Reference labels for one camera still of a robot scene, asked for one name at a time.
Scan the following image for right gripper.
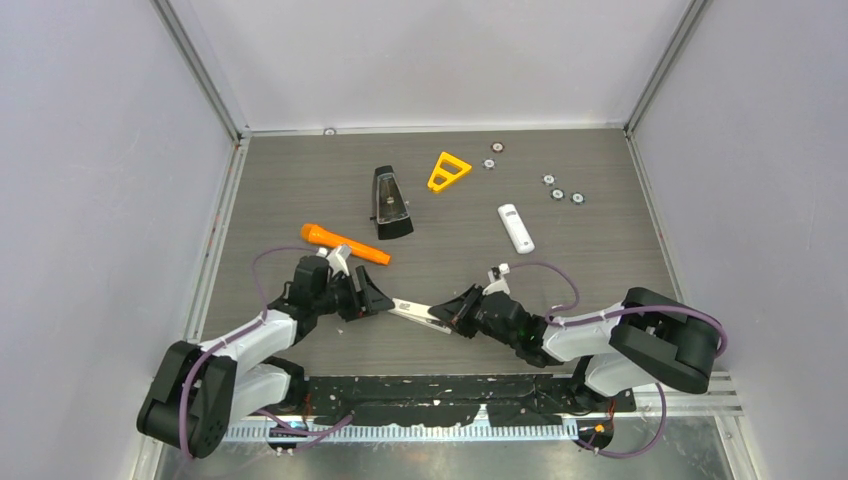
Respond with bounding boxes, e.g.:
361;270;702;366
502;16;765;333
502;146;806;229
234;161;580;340
429;284;519;349

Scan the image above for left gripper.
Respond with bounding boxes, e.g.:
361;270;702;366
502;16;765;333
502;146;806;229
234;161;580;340
313;266;392;322

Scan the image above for long white box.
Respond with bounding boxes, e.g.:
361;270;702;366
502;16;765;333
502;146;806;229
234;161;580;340
389;298;452;335

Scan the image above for white remote control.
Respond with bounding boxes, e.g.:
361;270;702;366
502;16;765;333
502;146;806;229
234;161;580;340
497;204;535;255

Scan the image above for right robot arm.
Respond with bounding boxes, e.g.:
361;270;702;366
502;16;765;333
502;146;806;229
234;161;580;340
428;287;727;411

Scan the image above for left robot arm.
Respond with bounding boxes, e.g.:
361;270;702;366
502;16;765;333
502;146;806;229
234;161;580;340
136;250;394;459

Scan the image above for black metronome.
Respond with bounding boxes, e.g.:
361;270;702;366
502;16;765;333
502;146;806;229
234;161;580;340
370;165;414;241

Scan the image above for orange toy microphone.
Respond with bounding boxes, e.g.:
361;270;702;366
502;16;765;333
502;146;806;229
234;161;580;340
300;223;391;266

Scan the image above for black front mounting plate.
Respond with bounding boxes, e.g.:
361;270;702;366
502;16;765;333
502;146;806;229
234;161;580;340
304;374;636;427

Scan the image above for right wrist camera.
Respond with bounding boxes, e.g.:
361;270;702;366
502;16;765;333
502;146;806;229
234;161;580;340
483;263;510;296

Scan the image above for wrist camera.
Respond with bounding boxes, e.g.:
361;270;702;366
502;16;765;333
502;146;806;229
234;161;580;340
316;244;352;276
483;263;510;296

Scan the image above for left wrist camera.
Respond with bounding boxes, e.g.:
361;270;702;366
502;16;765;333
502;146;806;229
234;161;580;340
316;244;352;276

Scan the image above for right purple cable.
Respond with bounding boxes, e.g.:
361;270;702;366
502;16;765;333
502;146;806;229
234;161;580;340
506;260;729;460

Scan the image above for yellow triangle bracket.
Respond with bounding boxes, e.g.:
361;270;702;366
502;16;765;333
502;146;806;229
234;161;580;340
427;151;473;194

